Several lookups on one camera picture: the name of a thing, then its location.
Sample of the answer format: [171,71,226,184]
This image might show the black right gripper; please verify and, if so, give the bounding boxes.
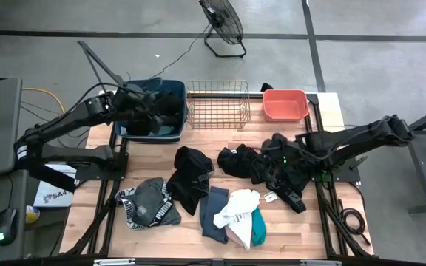
[263,142,306,189]

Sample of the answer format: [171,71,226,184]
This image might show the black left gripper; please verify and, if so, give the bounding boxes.
[124,88,166,134]

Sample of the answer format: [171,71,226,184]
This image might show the grey-green floral patterned cloth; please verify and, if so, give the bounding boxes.
[157,125,179,138]

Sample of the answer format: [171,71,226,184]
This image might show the black cloth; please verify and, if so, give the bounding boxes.
[157,91,184,126]

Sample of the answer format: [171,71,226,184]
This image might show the black Puma waistband briefs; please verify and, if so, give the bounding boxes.
[268,173,308,214]

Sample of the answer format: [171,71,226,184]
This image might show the black garment with striped waistband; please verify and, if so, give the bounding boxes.
[166,146,216,217]

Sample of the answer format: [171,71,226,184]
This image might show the white cloth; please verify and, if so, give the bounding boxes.
[212,188,261,237]

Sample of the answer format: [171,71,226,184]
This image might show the teal cloth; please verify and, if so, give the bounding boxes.
[250,206,268,248]

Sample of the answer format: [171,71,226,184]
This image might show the grey Puma boxer briefs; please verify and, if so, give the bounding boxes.
[114,177,183,230]

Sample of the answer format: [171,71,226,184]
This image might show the pale pink cloth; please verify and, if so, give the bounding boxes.
[224,223,253,252]

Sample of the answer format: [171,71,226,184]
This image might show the navy blue cloth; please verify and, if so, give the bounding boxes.
[198,185,232,245]

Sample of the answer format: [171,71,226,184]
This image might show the navy white striped fabric bin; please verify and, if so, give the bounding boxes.
[113,78,188,144]

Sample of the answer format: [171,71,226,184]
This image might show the orange plastic bin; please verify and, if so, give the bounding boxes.
[262,89,310,123]

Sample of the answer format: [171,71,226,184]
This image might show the folding metal stand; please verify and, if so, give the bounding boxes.
[77,40,125,93]

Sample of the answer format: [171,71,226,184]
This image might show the black floor fan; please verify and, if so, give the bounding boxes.
[198,0,248,59]

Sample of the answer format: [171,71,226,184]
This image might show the white cardboard box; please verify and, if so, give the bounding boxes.
[33,163,78,208]

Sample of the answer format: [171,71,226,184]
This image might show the small yellow ball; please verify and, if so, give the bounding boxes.
[25,205,41,225]

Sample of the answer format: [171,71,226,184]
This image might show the black computer mouse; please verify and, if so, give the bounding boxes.
[0,207,18,247]

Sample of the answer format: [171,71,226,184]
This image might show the gold wire basket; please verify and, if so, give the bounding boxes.
[185,79,251,130]

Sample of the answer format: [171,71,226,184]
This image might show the black aluminium table frame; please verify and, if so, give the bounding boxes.
[63,90,375,259]

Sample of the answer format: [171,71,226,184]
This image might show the black fan power cable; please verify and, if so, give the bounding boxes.
[148,24,212,81]

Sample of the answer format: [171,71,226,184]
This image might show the coiled black cable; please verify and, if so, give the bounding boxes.
[337,197,372,247]

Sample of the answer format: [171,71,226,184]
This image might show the yellow cable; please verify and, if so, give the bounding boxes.
[0,62,67,115]

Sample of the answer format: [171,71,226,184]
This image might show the silver metal bracket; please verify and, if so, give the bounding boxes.
[93,258,136,266]

